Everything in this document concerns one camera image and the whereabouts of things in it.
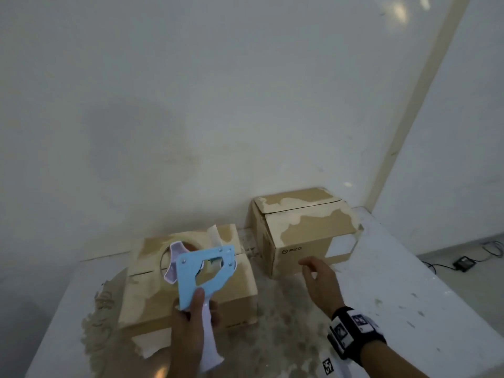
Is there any person's right hand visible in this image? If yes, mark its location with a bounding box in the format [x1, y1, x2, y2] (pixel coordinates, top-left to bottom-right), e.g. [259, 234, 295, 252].
[298, 256, 346, 318]

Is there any person's left hand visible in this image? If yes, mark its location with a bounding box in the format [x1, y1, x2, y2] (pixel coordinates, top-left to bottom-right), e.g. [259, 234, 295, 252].
[170, 288, 222, 378]

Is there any blue tape dispenser white handle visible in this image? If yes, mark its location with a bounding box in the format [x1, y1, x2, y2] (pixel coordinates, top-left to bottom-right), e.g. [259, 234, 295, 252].
[163, 223, 237, 375]

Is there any person's right forearm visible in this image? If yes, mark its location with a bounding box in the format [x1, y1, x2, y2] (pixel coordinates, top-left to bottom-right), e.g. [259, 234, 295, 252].
[360, 338, 431, 378]

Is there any tall worn cardboard box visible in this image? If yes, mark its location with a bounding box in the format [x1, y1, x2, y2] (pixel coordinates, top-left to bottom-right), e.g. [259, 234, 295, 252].
[247, 187, 364, 279]

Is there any flat worn cardboard box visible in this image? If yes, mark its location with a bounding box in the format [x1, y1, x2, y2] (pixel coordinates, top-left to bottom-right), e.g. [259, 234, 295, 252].
[117, 224, 259, 359]

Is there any black wrist tracker with markers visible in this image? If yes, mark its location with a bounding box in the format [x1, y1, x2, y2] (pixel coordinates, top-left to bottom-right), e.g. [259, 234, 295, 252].
[326, 306, 388, 367]

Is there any black power adapter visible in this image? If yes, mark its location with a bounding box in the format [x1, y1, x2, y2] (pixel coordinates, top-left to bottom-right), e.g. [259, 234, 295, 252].
[452, 255, 477, 273]

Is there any white strap with marker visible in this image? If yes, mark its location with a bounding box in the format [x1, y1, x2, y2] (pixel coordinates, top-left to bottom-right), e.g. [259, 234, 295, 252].
[321, 355, 352, 378]

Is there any black cable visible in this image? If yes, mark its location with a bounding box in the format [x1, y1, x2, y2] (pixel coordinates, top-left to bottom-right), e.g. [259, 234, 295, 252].
[422, 261, 457, 275]

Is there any grey cable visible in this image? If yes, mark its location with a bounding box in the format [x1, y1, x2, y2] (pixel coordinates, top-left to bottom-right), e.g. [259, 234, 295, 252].
[477, 240, 504, 259]

